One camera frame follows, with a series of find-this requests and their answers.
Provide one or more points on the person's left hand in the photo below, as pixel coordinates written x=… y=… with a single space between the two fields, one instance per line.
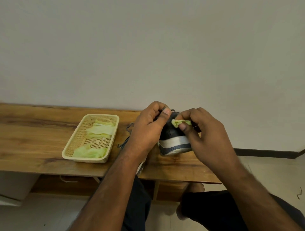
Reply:
x=145 y=133

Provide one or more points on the person's right hand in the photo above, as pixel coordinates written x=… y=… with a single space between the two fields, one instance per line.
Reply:
x=209 y=142

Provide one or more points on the grey shoelace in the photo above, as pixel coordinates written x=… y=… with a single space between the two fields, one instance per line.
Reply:
x=125 y=138

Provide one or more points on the person's left forearm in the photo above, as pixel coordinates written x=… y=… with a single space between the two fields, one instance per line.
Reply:
x=107 y=200

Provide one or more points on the dark baseboard strip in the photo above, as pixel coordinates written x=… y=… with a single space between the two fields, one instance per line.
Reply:
x=267 y=153

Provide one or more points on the cream plastic mesh basket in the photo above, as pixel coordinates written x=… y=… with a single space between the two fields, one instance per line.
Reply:
x=78 y=140

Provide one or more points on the dark thread piece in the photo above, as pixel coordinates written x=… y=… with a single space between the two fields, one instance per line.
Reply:
x=299 y=192

